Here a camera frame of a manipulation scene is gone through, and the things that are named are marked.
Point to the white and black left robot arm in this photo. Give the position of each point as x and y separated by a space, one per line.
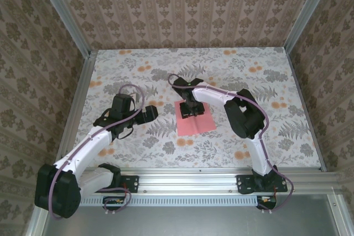
88 147

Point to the aluminium frame post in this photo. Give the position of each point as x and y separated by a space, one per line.
63 12
307 9

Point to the black controller board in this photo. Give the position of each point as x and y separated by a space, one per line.
266 202
110 205

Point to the pink cloth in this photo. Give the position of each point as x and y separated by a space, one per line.
196 126

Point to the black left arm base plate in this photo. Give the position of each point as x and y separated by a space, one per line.
132 183

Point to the long aluminium mounting beam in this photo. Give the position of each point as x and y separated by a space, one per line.
188 182

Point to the floral patterned table cover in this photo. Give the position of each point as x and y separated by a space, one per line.
138 153

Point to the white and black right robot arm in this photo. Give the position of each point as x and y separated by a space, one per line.
210 96

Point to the aluminium table side rail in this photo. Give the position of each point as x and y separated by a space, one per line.
78 100
306 109

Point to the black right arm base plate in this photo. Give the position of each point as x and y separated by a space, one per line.
244 184

